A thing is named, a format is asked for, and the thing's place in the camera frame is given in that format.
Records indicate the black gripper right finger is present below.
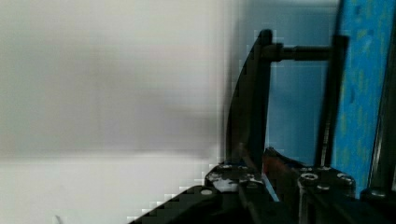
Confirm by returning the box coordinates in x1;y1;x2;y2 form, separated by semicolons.
262;147;356;224

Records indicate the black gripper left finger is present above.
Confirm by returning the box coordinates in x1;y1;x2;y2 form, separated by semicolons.
204;143;264;194

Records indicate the blue glass oven door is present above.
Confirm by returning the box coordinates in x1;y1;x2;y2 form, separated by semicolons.
227;0;395;190

